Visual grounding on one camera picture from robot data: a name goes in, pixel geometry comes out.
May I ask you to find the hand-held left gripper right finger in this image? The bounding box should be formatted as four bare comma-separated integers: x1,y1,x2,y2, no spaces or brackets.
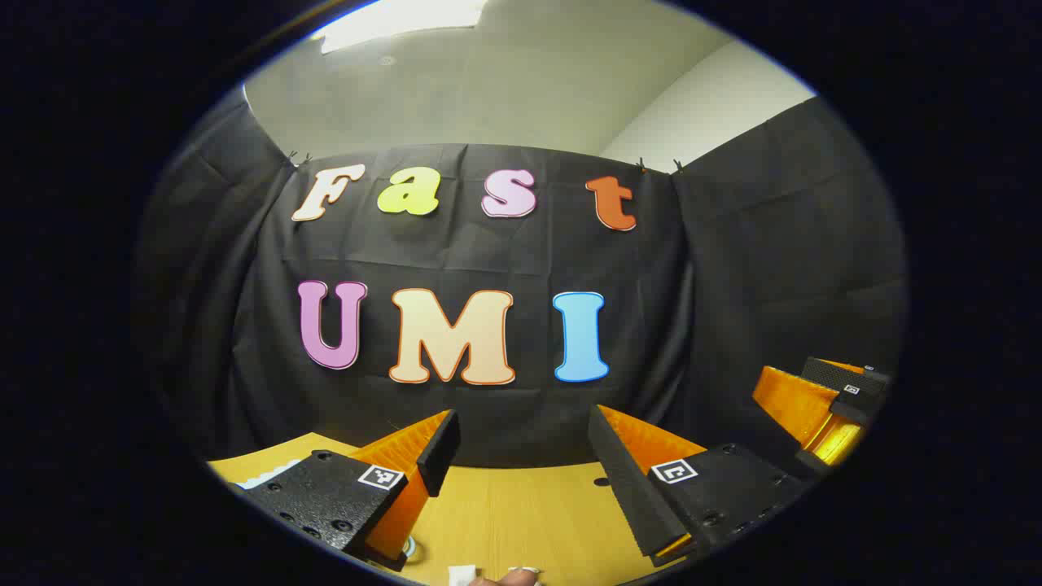
588,405,815,568

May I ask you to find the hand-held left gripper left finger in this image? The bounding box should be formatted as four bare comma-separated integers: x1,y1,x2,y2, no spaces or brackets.
234,409,462,572

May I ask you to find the ceiling light panel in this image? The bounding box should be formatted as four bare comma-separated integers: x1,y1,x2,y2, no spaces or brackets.
312,0,489,55

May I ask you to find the black backdrop cloth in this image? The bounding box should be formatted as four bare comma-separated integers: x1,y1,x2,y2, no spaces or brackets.
134,85,908,489

